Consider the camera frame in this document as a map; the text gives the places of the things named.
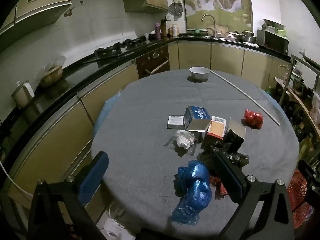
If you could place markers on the steel cooking pot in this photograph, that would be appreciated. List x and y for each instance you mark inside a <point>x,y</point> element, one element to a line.
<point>247,38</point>

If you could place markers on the blue cardboard box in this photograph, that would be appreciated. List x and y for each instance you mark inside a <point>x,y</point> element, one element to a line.
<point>197,115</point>

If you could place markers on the small white teapot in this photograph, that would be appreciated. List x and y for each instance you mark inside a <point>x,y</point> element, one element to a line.
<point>147,36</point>

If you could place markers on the small white box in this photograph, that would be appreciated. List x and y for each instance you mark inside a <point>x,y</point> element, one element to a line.
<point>175,121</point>

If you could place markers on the blue under cloth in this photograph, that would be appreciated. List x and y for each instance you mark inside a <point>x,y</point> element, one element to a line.
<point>105,112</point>

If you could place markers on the white ceramic bowl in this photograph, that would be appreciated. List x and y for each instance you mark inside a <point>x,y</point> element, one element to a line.
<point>199,73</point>

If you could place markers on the microwave oven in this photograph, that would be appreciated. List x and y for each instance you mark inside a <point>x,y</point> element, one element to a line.
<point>273,41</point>

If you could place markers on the grey tablecloth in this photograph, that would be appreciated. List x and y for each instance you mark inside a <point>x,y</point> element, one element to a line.
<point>150,100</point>

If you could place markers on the beige glass-door wall cabinet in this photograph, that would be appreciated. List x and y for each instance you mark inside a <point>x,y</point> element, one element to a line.
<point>37,2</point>

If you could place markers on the hanging metal strainer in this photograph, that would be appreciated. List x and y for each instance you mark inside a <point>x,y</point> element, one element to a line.
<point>175,9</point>

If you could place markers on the pink thermos bottle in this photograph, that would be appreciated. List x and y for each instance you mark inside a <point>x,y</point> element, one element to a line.
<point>157,31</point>

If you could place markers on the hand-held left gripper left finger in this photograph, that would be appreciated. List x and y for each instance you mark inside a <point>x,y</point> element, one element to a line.
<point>93,175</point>

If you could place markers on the red snack wrapper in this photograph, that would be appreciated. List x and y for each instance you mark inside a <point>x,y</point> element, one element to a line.
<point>217,183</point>

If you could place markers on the clear plastic wrapper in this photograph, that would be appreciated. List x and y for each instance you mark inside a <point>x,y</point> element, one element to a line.
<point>171,142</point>

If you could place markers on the red plastic basket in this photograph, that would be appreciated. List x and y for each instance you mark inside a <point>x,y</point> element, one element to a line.
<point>297,195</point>

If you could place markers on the green sponge holder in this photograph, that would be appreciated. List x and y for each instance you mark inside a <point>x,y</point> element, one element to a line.
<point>197,32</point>

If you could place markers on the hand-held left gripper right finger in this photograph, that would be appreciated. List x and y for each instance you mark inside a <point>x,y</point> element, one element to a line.
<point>228,177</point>

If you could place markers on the clear bag of food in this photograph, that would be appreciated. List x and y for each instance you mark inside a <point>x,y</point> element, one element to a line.
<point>52,73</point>

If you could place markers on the blue plastic bag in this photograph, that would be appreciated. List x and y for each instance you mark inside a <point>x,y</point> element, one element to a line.
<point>196,187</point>

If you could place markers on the orange and red box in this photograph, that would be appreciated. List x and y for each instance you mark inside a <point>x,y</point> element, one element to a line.
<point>216,130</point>

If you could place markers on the white plastic object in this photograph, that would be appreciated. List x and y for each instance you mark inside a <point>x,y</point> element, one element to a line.
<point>116,228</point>

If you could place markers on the red plastic bag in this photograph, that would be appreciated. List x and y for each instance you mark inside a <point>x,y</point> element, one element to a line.
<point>253,118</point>

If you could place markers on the steel kitchen faucet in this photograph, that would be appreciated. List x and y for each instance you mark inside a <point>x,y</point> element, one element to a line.
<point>213,21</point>

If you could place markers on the seasoning bottles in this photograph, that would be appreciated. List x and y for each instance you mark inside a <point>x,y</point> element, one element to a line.
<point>174,30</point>

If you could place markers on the white paper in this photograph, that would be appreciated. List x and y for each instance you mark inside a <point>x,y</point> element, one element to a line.
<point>184,140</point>

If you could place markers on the stacked basins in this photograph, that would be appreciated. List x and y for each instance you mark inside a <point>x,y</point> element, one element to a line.
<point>273,26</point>

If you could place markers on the knife block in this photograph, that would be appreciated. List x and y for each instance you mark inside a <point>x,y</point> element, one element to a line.
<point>164,30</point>

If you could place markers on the waterfall wall poster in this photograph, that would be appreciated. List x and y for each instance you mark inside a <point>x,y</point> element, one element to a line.
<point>215,0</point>

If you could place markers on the metal storage rack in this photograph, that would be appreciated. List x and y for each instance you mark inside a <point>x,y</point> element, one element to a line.
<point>305,105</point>

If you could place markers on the black plastic bag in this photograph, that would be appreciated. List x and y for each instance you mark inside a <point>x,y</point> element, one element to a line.
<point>237,158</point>

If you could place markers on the long white rod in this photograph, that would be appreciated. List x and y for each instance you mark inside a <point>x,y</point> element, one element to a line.
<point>246,97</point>

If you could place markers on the beige kitchen base cabinets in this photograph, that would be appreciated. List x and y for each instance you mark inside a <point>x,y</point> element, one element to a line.
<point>225,57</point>

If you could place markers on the black box silver inside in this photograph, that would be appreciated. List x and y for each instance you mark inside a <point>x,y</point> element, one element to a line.
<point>236,135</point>

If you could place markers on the black gas stove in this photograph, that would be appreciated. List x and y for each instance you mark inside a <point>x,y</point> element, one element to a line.
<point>112,48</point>

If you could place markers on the dark built-in oven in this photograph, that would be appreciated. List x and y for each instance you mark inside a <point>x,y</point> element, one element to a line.
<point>152,62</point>

